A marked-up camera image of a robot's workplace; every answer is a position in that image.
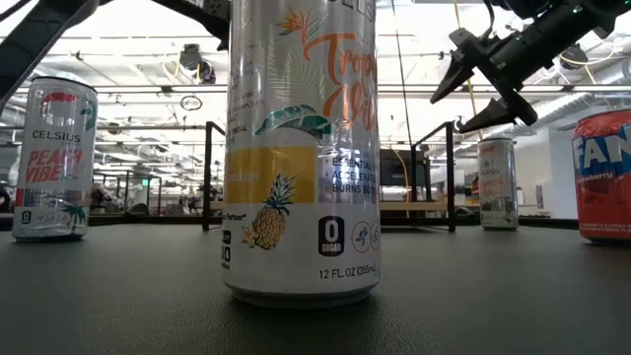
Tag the white Celsius Peach Vibe can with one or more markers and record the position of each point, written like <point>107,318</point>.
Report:
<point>54,158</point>

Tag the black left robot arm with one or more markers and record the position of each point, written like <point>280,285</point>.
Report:
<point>34,44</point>

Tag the white Celsius Tropical Vibe can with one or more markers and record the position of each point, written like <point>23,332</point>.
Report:
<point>498,187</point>
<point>296,197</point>

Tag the black ceiling fixture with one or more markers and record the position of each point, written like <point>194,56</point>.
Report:
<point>193,58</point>
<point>573,56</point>

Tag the black background station frame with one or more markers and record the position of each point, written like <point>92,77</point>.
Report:
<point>125,190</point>

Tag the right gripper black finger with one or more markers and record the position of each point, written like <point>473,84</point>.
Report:
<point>490,114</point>
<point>453,79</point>

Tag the red Fanta strawberry can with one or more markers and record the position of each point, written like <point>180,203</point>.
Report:
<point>604,187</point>

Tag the dark background monitor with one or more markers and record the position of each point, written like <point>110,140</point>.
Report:
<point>394,167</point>

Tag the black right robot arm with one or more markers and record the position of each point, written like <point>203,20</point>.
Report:
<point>557,29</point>

